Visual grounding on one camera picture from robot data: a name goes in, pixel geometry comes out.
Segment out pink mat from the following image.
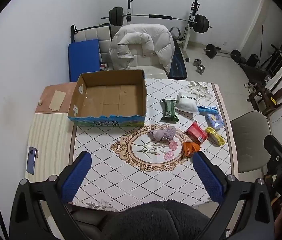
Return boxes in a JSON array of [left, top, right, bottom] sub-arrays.
[[35, 82, 78, 114]]

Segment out beige paper piece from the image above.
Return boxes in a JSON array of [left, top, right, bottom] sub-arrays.
[[50, 90, 66, 112]]

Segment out cream striped mat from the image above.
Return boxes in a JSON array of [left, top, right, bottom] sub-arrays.
[[25, 111, 75, 183]]

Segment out light blue cartoon tissue pack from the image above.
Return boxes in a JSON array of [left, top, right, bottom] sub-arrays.
[[204, 112, 224, 130]]

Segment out white down jacket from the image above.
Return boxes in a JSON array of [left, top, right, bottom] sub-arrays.
[[108, 24, 175, 74]]

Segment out blue striped packet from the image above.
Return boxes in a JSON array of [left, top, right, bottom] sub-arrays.
[[197, 106, 219, 115]]

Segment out orange plastic bag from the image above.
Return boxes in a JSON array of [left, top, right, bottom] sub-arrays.
[[182, 141, 201, 158]]

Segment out person's dark fleece clothing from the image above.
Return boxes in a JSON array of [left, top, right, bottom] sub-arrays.
[[101, 199, 211, 240]]

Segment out blue folded mat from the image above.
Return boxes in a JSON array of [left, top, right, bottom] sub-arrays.
[[68, 39, 101, 82]]

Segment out red packet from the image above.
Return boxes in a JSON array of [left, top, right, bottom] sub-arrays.
[[184, 121, 208, 145]]

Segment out grey chair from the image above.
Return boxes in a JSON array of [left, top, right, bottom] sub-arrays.
[[229, 110, 272, 174]]

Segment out beige padded board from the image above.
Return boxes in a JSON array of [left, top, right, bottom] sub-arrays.
[[75, 24, 112, 65]]

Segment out yellow scrubbing sponge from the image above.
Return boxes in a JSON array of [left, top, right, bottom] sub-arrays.
[[204, 127, 226, 147]]

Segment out cardboard box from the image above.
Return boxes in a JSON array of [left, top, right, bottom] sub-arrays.
[[67, 69, 147, 128]]

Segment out long barbell with black plates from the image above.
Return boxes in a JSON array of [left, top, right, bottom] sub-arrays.
[[101, 7, 212, 33]]

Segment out green wet wipes packet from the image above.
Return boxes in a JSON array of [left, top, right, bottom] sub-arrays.
[[160, 99, 179, 123]]

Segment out white pillow pack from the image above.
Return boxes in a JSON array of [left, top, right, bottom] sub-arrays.
[[175, 91, 199, 117]]

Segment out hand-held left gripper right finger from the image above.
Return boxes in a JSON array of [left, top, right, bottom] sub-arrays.
[[192, 151, 274, 240]]

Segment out weight bench with rack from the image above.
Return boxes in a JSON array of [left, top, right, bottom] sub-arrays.
[[125, 0, 200, 79]]

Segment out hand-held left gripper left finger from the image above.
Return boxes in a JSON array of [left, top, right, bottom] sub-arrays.
[[10, 151, 93, 240]]

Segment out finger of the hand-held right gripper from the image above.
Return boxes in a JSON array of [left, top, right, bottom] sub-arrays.
[[264, 134, 282, 164]]

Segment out white shoes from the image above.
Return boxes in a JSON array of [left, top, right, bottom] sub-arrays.
[[244, 81, 256, 93]]

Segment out floral diamond pattern tablecloth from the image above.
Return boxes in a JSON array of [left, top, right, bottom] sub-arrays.
[[72, 78, 236, 212]]

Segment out beige chair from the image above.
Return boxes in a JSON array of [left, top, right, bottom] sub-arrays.
[[128, 55, 169, 79]]

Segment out short barbell with black plates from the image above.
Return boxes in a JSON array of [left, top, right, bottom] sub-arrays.
[[203, 44, 242, 63]]

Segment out purple cloth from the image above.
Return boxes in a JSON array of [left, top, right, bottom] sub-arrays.
[[148, 126, 177, 142]]

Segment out blue smartphone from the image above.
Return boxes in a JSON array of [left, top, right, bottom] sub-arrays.
[[26, 146, 39, 175]]

